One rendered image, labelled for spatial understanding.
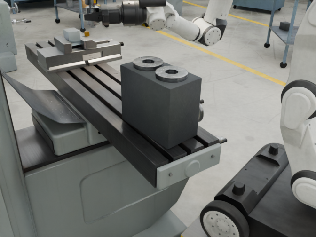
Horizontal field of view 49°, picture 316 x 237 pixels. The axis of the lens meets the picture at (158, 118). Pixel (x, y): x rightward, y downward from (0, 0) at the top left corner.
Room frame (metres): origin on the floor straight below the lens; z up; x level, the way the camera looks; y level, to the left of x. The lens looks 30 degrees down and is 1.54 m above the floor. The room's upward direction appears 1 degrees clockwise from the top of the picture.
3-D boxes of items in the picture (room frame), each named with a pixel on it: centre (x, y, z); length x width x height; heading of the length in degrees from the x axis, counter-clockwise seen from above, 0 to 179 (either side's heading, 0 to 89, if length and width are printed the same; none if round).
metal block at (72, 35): (1.45, 0.38, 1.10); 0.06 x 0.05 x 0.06; 34
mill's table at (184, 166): (1.28, 0.25, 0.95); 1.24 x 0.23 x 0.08; 35
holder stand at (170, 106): (0.91, 0.00, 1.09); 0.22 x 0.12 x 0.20; 41
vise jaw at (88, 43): (1.49, 0.33, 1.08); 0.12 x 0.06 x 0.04; 34
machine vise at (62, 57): (1.47, 0.35, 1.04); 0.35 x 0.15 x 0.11; 124
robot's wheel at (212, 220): (0.97, -0.27, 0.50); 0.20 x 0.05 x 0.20; 52
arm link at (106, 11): (1.28, 0.15, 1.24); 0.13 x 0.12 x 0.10; 11
